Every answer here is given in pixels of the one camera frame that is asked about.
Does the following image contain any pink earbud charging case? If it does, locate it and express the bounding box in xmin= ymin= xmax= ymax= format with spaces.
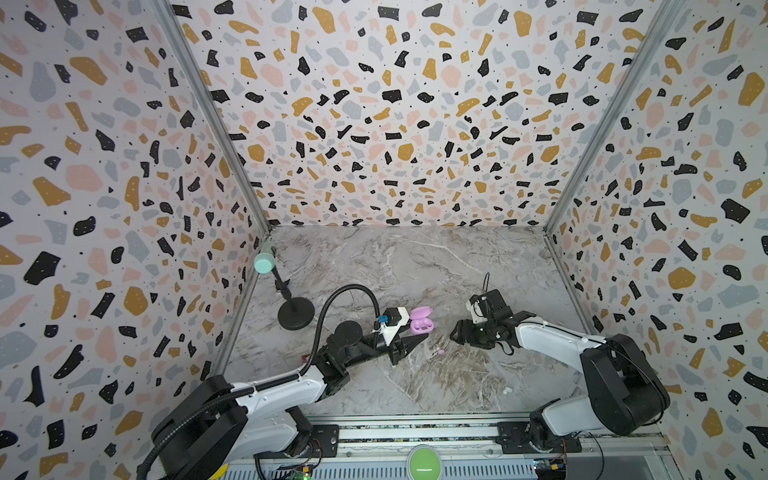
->
xmin=409 ymin=306 xmax=435 ymax=335

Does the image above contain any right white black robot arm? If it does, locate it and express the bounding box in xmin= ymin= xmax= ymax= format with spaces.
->
xmin=450 ymin=311 xmax=671 ymax=453

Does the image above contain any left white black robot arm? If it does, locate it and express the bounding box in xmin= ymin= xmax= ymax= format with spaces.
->
xmin=137 ymin=321 xmax=429 ymax=479

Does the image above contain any black microphone stand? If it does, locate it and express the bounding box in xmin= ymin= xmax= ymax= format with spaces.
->
xmin=271 ymin=267 xmax=315 ymax=331

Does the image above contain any green round button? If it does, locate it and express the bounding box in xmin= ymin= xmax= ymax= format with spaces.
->
xmin=406 ymin=444 xmax=443 ymax=480

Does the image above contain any mint green microphone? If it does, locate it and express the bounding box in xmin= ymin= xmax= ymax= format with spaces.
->
xmin=253 ymin=239 xmax=276 ymax=275

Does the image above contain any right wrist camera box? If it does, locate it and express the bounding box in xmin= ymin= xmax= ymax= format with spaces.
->
xmin=466 ymin=289 xmax=513 ymax=324

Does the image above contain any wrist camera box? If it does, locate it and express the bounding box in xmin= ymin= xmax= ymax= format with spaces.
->
xmin=377 ymin=307 xmax=410 ymax=346
xmin=466 ymin=289 xmax=513 ymax=324

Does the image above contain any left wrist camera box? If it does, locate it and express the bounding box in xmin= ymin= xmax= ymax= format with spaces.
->
xmin=377 ymin=307 xmax=410 ymax=346

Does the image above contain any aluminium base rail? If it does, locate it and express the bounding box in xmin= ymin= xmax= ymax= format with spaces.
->
xmin=216 ymin=413 xmax=681 ymax=479

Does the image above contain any black corrugated cable hose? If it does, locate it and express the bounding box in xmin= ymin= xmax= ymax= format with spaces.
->
xmin=136 ymin=283 xmax=383 ymax=480

